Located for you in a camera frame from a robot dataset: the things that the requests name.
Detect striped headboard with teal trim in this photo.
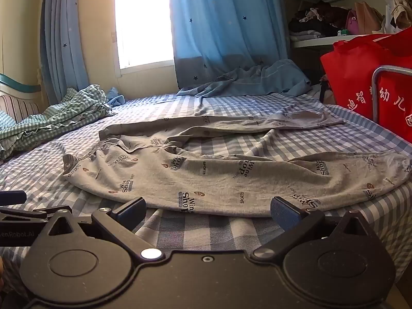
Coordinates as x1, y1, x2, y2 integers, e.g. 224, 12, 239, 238
0, 73, 42, 117

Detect small light blue cloth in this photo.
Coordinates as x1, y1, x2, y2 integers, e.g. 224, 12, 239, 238
107, 87, 127, 106

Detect grey-blue blanket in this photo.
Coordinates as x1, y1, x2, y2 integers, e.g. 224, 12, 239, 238
176, 59, 313, 99

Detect white shelf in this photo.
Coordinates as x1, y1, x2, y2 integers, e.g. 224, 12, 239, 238
282, 0, 412, 49

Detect pink handbag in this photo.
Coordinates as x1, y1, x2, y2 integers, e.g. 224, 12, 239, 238
345, 1, 384, 36

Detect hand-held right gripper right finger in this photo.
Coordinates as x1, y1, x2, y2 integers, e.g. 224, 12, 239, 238
251, 196, 379, 262

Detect grey-blue star curtain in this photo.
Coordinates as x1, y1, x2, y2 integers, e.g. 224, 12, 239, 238
39, 0, 91, 96

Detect grey printed pants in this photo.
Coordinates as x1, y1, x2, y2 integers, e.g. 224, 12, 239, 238
61, 109, 412, 218

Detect dark clothes pile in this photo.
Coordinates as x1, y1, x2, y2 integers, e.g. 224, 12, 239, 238
288, 1, 350, 36

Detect green gingham ruffled blanket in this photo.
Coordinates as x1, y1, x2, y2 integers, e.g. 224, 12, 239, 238
0, 84, 116, 162

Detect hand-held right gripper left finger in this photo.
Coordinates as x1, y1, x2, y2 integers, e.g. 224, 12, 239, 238
38, 196, 163, 262

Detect black strap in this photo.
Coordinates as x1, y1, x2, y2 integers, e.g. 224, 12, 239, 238
319, 73, 333, 104

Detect window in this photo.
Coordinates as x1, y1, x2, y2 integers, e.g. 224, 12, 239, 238
114, 0, 176, 70

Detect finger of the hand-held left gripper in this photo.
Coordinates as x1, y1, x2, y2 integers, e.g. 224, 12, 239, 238
0, 191, 27, 205
0, 205, 73, 224

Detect red fabric bag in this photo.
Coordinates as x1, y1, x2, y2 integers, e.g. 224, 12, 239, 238
320, 27, 412, 144

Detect beige hanging garment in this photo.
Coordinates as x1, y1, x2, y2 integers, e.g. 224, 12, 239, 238
389, 0, 412, 30

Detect metal bed rail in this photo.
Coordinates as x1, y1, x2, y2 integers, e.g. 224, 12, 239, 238
371, 66, 412, 123

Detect bright blue star curtain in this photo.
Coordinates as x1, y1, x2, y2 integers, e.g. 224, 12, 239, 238
167, 0, 291, 91

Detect blue white checked bed sheet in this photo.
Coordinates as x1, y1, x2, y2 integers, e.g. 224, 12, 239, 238
0, 92, 412, 297

